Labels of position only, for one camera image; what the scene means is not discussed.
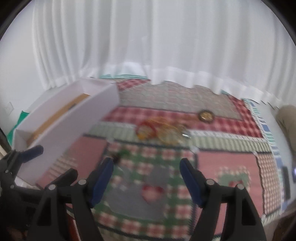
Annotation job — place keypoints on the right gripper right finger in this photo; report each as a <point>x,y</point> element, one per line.
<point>242,221</point>

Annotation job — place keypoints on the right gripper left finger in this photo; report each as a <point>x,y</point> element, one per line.
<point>83,195</point>

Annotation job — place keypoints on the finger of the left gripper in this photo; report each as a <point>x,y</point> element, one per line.
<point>66,179</point>
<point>29,154</point>

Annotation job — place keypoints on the white cardboard jewelry box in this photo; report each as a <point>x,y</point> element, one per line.
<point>58,121</point>

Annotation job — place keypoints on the round dark gold brooch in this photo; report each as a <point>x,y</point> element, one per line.
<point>206,116</point>

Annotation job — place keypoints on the green cloth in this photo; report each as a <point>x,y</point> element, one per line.
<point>10,135</point>

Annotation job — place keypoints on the patchwork plaid quilt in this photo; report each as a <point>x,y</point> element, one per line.
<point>146,198</point>

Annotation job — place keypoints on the wall socket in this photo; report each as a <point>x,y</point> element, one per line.
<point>9,108</point>

